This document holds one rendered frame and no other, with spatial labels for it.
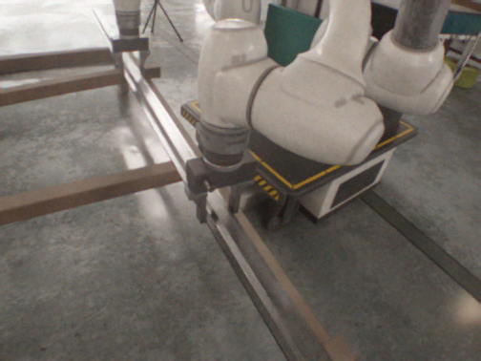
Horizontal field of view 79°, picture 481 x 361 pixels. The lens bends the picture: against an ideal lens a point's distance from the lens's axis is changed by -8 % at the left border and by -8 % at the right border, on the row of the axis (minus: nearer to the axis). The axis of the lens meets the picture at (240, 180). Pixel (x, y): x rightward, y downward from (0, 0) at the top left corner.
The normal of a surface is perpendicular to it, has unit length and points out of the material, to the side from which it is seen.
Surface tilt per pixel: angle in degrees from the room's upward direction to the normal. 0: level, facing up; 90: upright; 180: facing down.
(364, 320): 0
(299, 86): 53
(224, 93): 89
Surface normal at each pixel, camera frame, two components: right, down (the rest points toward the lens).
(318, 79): -0.39, -0.04
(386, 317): 0.11, -0.76
